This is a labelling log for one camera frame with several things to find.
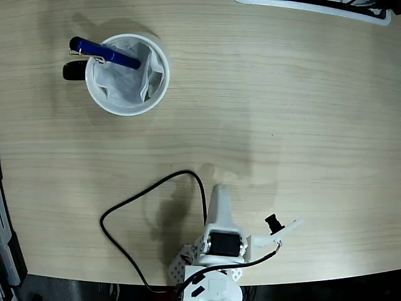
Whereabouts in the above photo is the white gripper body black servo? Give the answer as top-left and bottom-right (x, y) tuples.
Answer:
(194, 224), (250, 266)

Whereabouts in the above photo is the blue pen with clip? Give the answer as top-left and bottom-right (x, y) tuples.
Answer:
(68, 36), (142, 70)

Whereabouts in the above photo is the crumpled white tissue paper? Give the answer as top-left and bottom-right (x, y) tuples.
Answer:
(93, 42), (165, 106)

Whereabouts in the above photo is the white flat device edge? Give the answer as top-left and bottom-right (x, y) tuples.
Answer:
(234, 0), (393, 26)

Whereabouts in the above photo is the black camera on white mount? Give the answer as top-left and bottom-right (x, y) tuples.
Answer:
(246, 213), (305, 261)

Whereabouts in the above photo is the black camera cable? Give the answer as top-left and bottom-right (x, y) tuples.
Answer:
(99, 170), (283, 295)

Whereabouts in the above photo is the white mug black handle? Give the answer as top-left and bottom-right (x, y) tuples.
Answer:
(61, 33), (170, 117)

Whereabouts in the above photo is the grey metal desk rail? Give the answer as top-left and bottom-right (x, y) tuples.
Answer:
(0, 158), (28, 301)

